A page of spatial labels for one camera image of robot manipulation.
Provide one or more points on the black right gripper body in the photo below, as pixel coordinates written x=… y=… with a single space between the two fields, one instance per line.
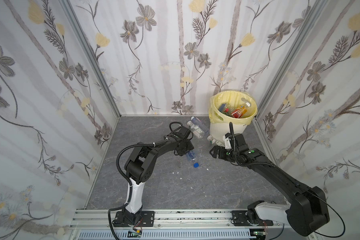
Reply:
x=219 y=153

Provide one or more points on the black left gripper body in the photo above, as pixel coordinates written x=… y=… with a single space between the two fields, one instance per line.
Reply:
x=183 y=147

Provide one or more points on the blue label clear bottle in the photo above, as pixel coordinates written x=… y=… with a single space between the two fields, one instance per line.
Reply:
x=191 y=156

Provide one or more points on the clear bottle white cap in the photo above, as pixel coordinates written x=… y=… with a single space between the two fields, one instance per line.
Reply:
x=196 y=130

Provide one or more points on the clear bottle blue tint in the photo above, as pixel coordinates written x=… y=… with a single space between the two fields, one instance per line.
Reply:
x=196 y=121

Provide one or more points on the red yellow label bottle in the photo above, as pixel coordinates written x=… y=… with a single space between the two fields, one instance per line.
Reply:
x=241 y=110

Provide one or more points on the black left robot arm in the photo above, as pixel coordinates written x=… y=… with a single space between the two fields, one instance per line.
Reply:
x=136 y=164

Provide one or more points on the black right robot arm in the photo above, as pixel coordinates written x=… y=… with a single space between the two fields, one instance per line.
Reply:
x=307 y=210

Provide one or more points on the white bin with yellow bag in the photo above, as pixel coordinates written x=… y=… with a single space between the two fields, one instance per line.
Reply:
x=220 y=123

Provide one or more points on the clear bottle white green label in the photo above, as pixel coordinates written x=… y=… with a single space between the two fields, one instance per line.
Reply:
x=214 y=141

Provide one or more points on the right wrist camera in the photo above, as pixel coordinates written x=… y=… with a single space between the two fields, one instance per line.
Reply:
x=227 y=142

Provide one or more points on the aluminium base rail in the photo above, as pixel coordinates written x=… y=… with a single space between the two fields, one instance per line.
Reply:
x=176 y=225

